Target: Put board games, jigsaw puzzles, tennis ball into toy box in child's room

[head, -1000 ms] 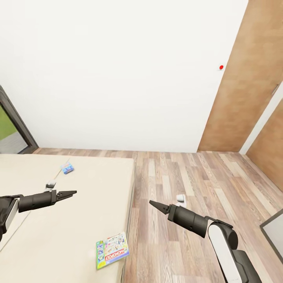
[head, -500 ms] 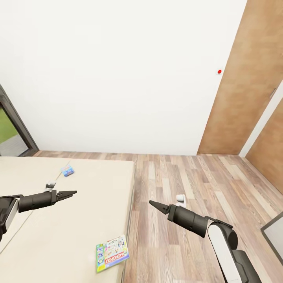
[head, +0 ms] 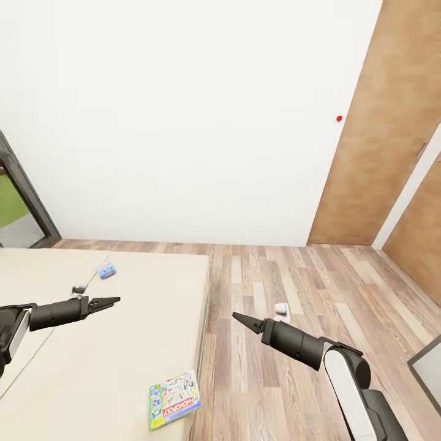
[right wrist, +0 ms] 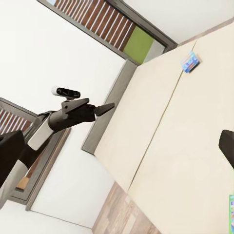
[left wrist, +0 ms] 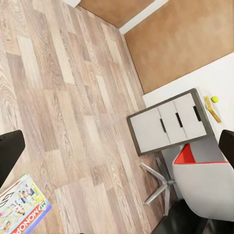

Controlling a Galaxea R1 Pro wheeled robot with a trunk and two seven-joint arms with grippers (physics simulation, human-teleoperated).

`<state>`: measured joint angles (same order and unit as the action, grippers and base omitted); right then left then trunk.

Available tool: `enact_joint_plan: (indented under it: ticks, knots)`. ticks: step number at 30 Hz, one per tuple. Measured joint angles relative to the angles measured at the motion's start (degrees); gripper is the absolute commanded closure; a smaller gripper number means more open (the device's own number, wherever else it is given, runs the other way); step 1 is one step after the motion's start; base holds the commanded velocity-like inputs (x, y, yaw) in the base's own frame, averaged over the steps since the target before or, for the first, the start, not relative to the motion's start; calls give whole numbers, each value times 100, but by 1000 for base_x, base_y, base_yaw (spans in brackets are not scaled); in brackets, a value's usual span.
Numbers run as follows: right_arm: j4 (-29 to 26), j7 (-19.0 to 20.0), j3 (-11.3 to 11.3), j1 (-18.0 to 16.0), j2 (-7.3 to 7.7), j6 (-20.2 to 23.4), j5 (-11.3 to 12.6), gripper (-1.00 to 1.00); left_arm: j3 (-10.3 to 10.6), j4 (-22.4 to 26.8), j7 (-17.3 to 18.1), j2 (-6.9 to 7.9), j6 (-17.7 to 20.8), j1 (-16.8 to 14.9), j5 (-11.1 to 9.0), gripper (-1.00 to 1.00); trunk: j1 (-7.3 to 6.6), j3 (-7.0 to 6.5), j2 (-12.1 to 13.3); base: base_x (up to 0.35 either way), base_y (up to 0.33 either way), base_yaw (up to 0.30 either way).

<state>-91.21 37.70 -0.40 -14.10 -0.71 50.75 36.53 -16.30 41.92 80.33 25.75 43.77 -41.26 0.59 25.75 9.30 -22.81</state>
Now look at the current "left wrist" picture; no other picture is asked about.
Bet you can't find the board game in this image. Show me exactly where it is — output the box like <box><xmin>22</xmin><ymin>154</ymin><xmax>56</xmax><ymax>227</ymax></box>
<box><xmin>204</xmin><ymin>96</ymin><xmax>222</xmax><ymax>123</ymax></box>
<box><xmin>0</xmin><ymin>173</ymin><xmax>52</xmax><ymax>234</ymax></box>

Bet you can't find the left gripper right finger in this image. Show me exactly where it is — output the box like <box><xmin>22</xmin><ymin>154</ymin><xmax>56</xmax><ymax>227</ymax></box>
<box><xmin>218</xmin><ymin>130</ymin><xmax>234</xmax><ymax>169</ymax></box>

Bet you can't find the tennis ball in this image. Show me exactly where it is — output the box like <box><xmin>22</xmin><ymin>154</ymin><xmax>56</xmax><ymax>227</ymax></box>
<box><xmin>211</xmin><ymin>96</ymin><xmax>218</xmax><ymax>104</ymax></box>

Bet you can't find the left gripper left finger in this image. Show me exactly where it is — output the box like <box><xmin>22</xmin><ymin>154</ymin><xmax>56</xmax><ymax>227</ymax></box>
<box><xmin>0</xmin><ymin>130</ymin><xmax>25</xmax><ymax>188</ymax></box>

